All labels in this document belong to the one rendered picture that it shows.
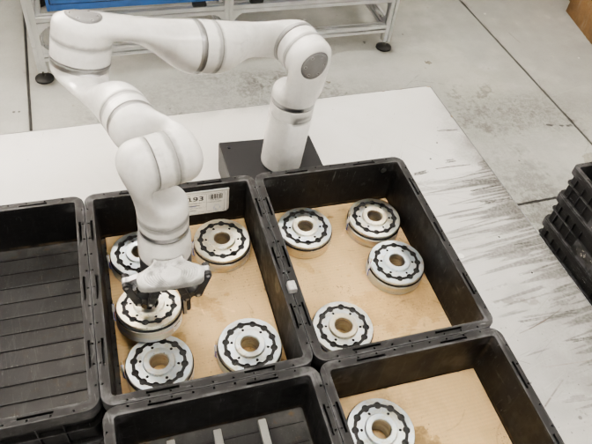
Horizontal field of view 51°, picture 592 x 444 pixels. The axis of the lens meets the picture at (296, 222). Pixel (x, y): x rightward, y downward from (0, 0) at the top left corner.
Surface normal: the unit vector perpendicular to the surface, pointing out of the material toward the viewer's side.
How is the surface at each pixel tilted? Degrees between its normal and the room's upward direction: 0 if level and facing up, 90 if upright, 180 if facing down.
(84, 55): 81
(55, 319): 0
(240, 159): 4
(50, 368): 0
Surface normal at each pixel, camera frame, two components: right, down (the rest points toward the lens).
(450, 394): 0.10, -0.66
